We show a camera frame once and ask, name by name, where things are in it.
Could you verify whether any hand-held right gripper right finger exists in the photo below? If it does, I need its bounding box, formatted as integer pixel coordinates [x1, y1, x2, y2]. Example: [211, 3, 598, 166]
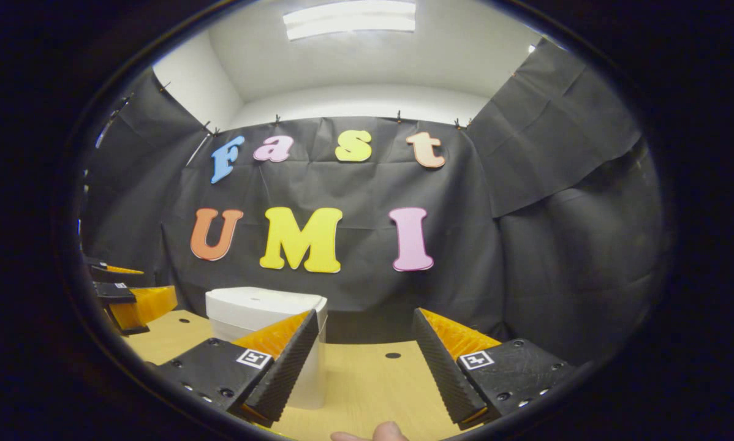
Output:
[412, 307, 579, 431]

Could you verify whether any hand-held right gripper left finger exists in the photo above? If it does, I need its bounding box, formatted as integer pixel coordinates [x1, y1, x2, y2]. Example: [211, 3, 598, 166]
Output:
[157, 308, 320, 428]

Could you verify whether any white desktop garbage bin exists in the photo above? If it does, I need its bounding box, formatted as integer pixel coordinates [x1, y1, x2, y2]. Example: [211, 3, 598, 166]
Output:
[205, 287, 329, 410]

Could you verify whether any black backdrop cloth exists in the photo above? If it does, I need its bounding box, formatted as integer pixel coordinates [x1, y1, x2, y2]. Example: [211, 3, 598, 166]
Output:
[79, 38, 668, 368]

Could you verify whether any row of black cloth clips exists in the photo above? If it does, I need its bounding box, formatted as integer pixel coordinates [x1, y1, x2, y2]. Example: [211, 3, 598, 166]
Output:
[159, 80, 473, 134]

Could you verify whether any large ceiling light panel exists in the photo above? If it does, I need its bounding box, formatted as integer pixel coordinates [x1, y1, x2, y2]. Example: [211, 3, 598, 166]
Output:
[282, 0, 418, 42]

